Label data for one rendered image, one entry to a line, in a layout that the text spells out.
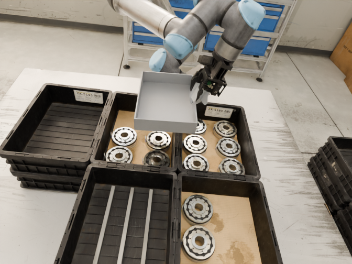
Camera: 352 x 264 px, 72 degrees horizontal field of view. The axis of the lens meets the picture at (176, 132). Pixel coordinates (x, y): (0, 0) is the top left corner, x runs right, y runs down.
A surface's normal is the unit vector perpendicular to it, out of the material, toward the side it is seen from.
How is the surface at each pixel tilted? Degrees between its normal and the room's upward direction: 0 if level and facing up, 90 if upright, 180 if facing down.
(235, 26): 81
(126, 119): 0
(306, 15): 90
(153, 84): 2
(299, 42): 90
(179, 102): 2
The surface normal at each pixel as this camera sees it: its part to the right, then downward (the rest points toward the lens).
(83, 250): 0.13, -0.69
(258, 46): 0.03, 0.73
